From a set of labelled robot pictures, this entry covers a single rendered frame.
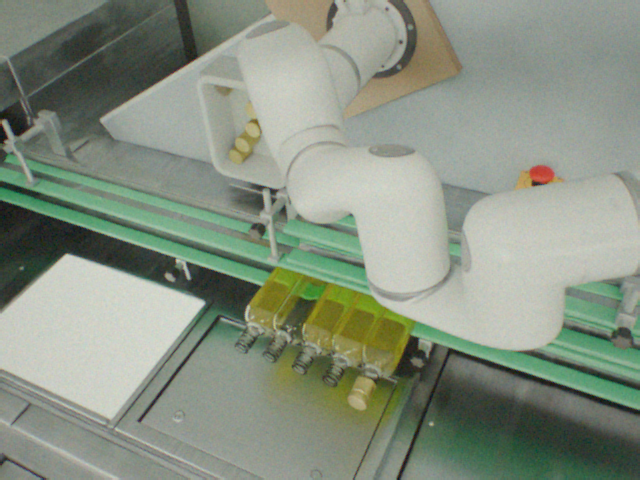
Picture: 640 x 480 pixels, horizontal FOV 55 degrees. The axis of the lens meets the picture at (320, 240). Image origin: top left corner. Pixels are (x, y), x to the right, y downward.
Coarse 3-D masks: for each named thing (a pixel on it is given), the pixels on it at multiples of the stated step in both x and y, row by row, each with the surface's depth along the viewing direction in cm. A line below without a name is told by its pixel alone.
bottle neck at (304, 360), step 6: (306, 348) 105; (312, 348) 105; (300, 354) 105; (306, 354) 104; (312, 354) 105; (294, 360) 104; (300, 360) 103; (306, 360) 104; (312, 360) 105; (294, 366) 104; (300, 366) 104; (306, 366) 103; (300, 372) 104; (306, 372) 103
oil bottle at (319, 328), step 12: (336, 288) 113; (324, 300) 111; (336, 300) 111; (348, 300) 111; (312, 312) 109; (324, 312) 109; (336, 312) 109; (312, 324) 107; (324, 324) 107; (336, 324) 107; (312, 336) 106; (324, 336) 106; (324, 348) 106
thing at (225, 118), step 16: (208, 80) 112; (224, 80) 110; (208, 96) 117; (224, 96) 121; (240, 96) 121; (208, 112) 118; (224, 112) 122; (240, 112) 123; (208, 128) 120; (224, 128) 124; (240, 128) 126; (224, 144) 126; (256, 144) 127; (224, 160) 127; (256, 160) 127; (272, 160) 127; (240, 176) 125; (256, 176) 124; (272, 176) 124
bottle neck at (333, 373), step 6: (336, 360) 103; (342, 360) 103; (330, 366) 103; (336, 366) 102; (342, 366) 103; (324, 372) 102; (330, 372) 102; (336, 372) 102; (342, 372) 103; (324, 378) 102; (330, 378) 102; (336, 378) 101; (330, 384) 103; (336, 384) 101
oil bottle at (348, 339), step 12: (360, 300) 111; (372, 300) 111; (348, 312) 109; (360, 312) 109; (372, 312) 109; (348, 324) 107; (360, 324) 107; (372, 324) 107; (336, 336) 105; (348, 336) 105; (360, 336) 105; (336, 348) 104; (348, 348) 104; (360, 348) 104; (348, 360) 104; (360, 360) 106
